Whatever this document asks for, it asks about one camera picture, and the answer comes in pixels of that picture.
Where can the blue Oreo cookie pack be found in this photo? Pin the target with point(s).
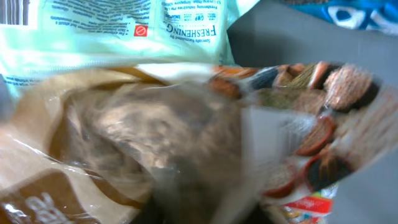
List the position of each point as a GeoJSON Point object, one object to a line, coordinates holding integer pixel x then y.
{"type": "Point", "coordinates": [378, 15]}

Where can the beige brown cookie bag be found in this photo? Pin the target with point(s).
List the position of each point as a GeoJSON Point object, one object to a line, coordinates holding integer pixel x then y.
{"type": "Point", "coordinates": [95, 146]}

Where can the mint green wipes pack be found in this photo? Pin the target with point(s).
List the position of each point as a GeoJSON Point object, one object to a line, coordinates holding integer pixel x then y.
{"type": "Point", "coordinates": [42, 37]}

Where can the Haribo gummy worms bag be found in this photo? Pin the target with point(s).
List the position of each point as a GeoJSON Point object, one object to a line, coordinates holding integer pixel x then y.
{"type": "Point", "coordinates": [305, 128]}

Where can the grey plastic basket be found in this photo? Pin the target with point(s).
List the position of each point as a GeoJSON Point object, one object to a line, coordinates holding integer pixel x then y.
{"type": "Point", "coordinates": [268, 35]}

